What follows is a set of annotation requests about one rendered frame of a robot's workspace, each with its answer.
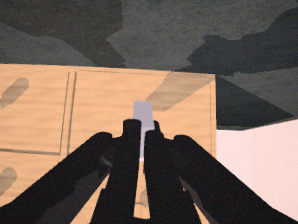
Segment tan wooden chest of drawers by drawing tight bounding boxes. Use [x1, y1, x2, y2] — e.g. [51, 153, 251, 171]
[0, 64, 216, 162]

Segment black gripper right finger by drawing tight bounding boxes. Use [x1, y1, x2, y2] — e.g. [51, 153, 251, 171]
[141, 101, 298, 224]

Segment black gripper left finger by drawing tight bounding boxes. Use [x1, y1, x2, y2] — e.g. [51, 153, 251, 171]
[0, 101, 143, 224]

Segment light wooden drawer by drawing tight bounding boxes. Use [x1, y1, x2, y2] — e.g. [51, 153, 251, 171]
[0, 157, 59, 207]
[0, 69, 69, 152]
[69, 71, 211, 154]
[70, 166, 209, 224]

